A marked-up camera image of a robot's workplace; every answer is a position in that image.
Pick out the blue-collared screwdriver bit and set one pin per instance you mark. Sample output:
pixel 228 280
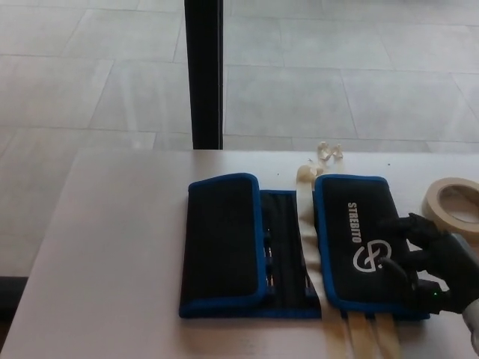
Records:
pixel 270 289

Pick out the black vertical pillar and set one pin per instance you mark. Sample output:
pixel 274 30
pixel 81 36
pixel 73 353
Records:
pixel 205 75

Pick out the beige masking tape roll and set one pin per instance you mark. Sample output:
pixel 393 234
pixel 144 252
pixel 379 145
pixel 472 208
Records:
pixel 430 205

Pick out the wide beige tape strip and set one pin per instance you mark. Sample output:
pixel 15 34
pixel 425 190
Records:
pixel 307 224

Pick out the black blue-trimmed toolkit pouch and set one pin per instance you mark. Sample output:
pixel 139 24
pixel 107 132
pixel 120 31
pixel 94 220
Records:
pixel 221 239

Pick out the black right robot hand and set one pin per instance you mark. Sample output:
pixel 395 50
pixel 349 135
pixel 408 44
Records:
pixel 449 269

